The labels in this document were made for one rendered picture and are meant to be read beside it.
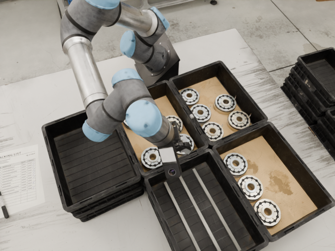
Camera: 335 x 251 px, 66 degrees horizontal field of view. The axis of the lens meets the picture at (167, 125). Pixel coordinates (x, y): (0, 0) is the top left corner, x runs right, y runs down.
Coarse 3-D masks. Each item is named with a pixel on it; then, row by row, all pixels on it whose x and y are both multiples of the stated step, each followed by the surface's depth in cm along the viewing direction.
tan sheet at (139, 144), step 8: (160, 104) 128; (168, 104) 128; (168, 112) 126; (184, 128) 121; (128, 136) 119; (136, 136) 119; (136, 144) 117; (144, 144) 117; (152, 144) 117; (136, 152) 114; (144, 168) 111
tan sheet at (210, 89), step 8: (208, 80) 136; (216, 80) 136; (184, 88) 133; (192, 88) 133; (200, 88) 133; (208, 88) 133; (216, 88) 134; (200, 96) 131; (208, 96) 131; (216, 96) 131; (208, 104) 128; (216, 112) 126; (216, 120) 124; (224, 120) 124; (224, 128) 121; (224, 136) 119
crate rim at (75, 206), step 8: (80, 112) 113; (56, 120) 111; (64, 120) 112; (120, 136) 107; (48, 144) 105; (48, 152) 103; (128, 152) 104; (56, 168) 100; (136, 168) 100; (56, 176) 98; (136, 176) 98; (56, 184) 97; (120, 184) 97; (128, 184) 97; (104, 192) 95; (112, 192) 97; (64, 200) 94; (88, 200) 94; (96, 200) 96; (64, 208) 92; (72, 208) 92
